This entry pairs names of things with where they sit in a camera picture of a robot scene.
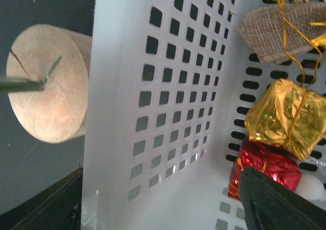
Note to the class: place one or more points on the burlap bow ornament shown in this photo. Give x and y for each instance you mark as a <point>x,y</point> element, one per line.
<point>262,30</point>

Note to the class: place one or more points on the red foil gift ornament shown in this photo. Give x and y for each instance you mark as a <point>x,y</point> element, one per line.
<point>269,160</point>

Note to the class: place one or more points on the round wooden tree base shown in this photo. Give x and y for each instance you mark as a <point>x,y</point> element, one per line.
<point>58,113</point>

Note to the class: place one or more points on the white ball ornament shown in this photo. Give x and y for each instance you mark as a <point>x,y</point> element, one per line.
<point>311,188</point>

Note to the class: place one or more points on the small green christmas tree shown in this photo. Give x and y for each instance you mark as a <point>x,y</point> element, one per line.
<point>15,84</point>

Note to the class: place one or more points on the gold foil gift ornament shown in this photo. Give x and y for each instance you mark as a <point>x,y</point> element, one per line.
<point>288,116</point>

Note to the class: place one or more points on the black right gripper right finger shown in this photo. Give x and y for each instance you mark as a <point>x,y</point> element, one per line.
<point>269,205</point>

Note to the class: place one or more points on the white perforated plastic basket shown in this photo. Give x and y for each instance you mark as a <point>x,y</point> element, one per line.
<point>171,82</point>

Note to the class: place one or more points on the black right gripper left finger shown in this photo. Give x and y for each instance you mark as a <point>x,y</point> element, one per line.
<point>56,207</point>

